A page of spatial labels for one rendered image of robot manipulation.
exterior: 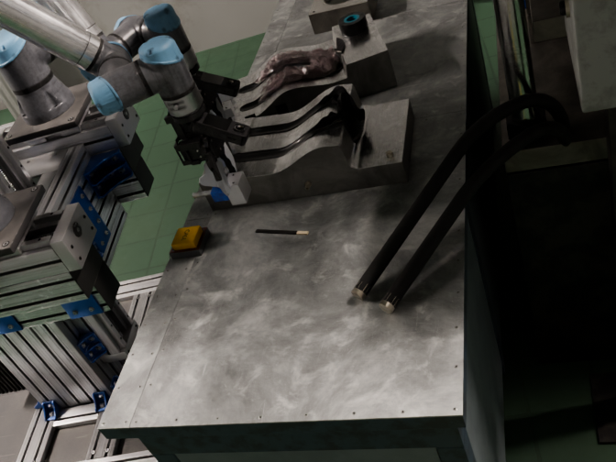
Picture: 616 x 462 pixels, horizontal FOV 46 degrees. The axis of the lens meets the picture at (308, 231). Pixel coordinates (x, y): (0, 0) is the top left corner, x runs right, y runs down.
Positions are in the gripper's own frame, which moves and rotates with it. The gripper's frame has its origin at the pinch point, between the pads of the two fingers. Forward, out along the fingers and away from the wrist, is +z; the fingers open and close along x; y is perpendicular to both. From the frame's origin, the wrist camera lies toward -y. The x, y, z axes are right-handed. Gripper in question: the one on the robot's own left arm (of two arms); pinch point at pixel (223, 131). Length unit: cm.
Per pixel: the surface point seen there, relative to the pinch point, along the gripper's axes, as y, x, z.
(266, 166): -14.9, 15.7, 2.1
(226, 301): -10, 51, 10
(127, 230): 109, -79, 90
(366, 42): -35.3, -31.4, -0.5
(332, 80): -25.8, -21.3, 3.2
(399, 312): -49, 58, 10
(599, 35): -88, 43, -30
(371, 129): -39.3, 4.3, 4.5
